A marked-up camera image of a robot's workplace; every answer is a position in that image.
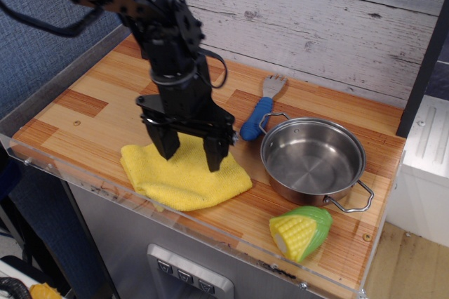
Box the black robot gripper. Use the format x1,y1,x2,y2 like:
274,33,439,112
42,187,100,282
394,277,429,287
136,76,237,172

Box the yellow cloth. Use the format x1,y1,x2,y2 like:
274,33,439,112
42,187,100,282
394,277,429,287
120,134,253,211

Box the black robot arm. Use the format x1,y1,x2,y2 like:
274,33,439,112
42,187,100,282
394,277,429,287
70,0,236,172

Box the clear acrylic table guard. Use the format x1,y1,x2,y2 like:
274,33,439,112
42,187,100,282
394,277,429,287
0,14,408,296

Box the stainless steel pot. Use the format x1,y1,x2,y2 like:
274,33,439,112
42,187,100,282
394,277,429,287
259,113,375,213

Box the silver dispenser button panel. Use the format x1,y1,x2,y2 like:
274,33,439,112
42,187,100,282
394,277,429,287
147,244,234,298

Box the toy corn cob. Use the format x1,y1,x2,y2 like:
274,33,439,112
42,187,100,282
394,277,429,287
269,206,333,263

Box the yellow toy on floor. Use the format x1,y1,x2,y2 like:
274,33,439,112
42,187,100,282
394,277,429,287
29,283,62,299

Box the white ridged side cabinet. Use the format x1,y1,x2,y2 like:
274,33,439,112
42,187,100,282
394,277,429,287
387,95,448,246

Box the blue handled metal fork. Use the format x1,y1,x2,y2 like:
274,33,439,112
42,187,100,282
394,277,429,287
240,74,288,141

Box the black left upright post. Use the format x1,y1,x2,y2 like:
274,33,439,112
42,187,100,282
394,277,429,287
139,41,149,60

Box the black upright post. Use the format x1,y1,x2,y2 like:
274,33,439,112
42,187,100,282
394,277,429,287
139,41,149,60
396,0,448,138

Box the black braided hose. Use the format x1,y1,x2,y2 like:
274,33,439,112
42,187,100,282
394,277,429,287
0,277,33,299

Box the black right upright post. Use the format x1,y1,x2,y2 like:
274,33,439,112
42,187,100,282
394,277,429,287
396,0,448,138

